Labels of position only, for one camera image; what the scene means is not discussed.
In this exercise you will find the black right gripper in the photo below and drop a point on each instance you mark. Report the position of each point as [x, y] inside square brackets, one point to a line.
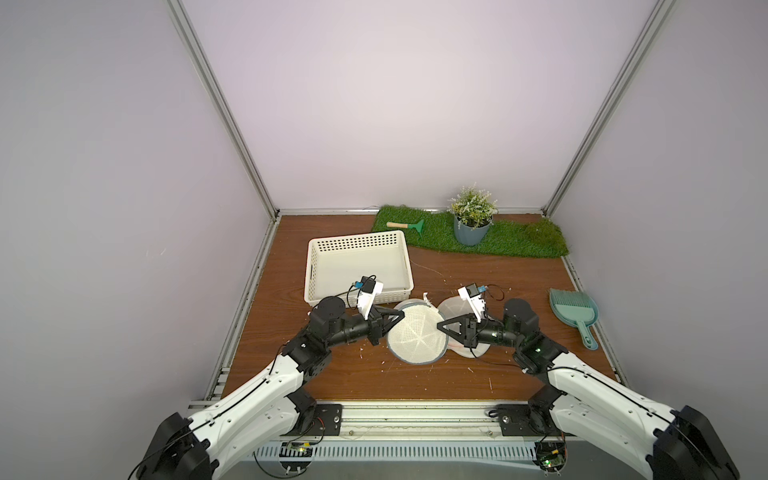
[470, 330]

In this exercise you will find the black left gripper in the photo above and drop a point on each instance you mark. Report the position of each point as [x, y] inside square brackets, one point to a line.
[375, 330]

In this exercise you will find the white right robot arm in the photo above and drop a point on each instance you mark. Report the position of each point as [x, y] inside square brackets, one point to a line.
[652, 438]

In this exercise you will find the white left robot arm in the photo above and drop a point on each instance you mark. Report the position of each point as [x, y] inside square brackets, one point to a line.
[252, 390]

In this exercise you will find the white perforated plastic basket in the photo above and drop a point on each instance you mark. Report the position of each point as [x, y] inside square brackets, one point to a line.
[334, 264]

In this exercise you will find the green artificial grass mat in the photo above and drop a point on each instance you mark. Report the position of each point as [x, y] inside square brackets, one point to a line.
[540, 238]

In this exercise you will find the teal plastic dustpan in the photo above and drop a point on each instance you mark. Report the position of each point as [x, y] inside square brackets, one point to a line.
[577, 310]

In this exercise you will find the artificial plant in teal pot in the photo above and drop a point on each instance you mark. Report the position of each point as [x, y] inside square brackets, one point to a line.
[473, 210]

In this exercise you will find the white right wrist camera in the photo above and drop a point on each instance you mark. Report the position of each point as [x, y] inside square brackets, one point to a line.
[473, 295]

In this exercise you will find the green rake with wooden handle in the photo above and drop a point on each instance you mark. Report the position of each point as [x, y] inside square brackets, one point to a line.
[418, 226]

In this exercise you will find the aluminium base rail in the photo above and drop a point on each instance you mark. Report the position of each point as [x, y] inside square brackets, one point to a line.
[287, 441]

